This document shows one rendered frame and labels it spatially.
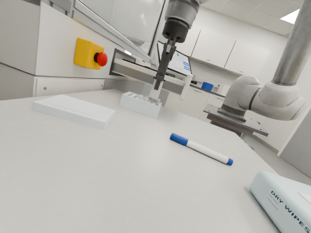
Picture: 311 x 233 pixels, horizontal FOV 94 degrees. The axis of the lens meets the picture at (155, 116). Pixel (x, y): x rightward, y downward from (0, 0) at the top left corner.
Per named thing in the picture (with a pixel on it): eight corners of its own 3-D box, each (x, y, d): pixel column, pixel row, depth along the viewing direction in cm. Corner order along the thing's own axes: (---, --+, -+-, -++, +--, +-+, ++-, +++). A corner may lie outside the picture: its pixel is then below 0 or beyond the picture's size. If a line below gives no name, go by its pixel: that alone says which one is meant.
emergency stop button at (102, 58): (107, 68, 45) (110, 54, 44) (100, 66, 41) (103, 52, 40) (98, 64, 45) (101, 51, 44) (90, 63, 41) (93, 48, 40)
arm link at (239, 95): (228, 104, 111) (241, 75, 104) (253, 113, 99) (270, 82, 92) (218, 102, 101) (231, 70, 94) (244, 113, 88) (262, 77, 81)
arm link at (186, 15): (195, 15, 47) (189, 35, 48) (169, 6, 47) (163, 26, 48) (202, 1, 38) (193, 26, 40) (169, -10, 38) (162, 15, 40)
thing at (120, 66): (180, 91, 85) (184, 82, 84) (180, 95, 61) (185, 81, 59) (119, 70, 89) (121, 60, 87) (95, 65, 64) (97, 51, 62)
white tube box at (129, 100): (158, 112, 53) (161, 102, 52) (156, 118, 45) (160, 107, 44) (126, 101, 53) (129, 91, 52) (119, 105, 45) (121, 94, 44)
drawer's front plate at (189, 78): (182, 95, 87) (189, 76, 84) (183, 101, 59) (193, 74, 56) (179, 94, 87) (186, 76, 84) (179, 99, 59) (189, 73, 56)
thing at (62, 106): (114, 116, 35) (115, 109, 35) (103, 130, 27) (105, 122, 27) (60, 100, 34) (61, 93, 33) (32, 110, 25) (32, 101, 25)
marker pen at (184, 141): (229, 163, 31) (233, 157, 31) (230, 168, 29) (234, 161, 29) (170, 137, 34) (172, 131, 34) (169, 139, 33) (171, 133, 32)
